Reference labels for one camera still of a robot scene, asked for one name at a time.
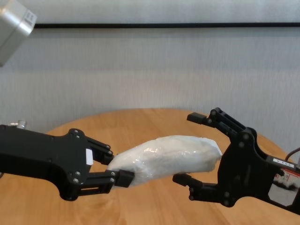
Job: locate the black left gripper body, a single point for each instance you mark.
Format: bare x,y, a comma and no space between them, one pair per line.
42,157

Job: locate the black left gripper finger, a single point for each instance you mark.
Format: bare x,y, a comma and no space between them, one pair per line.
100,151
103,181

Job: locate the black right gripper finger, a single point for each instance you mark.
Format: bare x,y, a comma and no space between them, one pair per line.
222,122
204,189

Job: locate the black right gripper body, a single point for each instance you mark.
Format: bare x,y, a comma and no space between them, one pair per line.
243,168

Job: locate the white plastic-wrapped sandbag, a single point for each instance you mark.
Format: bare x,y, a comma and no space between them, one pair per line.
164,157

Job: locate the black wall strip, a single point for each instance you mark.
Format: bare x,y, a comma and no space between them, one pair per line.
164,25

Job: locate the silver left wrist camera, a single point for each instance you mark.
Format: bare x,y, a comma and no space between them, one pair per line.
11,30

